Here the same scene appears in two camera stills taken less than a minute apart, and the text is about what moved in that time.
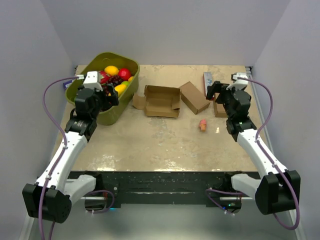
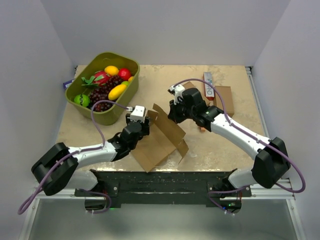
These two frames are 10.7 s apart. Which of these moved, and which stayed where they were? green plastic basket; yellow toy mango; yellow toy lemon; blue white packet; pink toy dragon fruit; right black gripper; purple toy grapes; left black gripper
Moved: left black gripper; right black gripper
Stayed: blue white packet; yellow toy mango; purple toy grapes; yellow toy lemon; pink toy dragon fruit; green plastic basket
